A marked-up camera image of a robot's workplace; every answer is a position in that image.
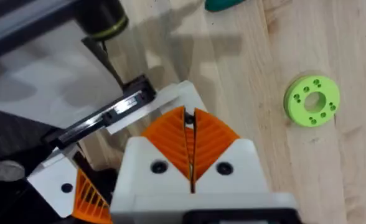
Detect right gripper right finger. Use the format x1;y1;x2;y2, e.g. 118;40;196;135
192;107;270;195

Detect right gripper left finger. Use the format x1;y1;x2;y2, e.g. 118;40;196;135
111;105;192;196

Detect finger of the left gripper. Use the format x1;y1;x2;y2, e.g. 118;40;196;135
153;80;207;122
26;151;114;224

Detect teal green toy vegetable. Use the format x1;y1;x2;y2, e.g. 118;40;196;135
204;0;248;13

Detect green disc with holes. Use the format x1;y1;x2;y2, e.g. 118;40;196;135
283;74;341;128

